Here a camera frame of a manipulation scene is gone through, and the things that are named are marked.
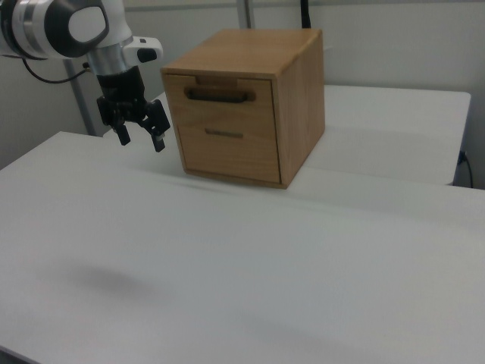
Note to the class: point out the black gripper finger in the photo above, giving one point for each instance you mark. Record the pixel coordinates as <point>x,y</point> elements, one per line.
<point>122,134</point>
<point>157,123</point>

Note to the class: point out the wooden drawer cabinet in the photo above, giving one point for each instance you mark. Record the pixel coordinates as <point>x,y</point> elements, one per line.
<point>299,113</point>

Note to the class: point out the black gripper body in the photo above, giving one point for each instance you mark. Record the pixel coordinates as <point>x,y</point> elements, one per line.
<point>120,88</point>

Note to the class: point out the black background pole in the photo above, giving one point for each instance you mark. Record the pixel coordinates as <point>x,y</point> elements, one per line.
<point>305,13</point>

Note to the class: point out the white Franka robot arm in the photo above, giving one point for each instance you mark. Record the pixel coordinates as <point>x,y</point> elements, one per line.
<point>45,26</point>

